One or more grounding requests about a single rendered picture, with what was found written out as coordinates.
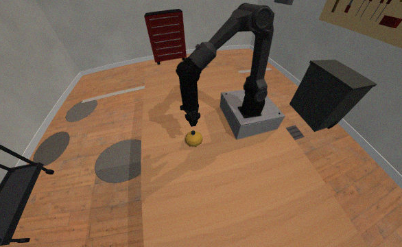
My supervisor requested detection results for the brass bell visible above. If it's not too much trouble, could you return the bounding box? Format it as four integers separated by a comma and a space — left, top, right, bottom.
185, 130, 202, 147

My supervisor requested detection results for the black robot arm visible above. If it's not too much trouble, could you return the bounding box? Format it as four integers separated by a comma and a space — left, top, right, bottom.
176, 3, 274, 118

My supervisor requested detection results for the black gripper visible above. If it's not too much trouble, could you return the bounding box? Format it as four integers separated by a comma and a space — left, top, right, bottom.
180, 97, 200, 127

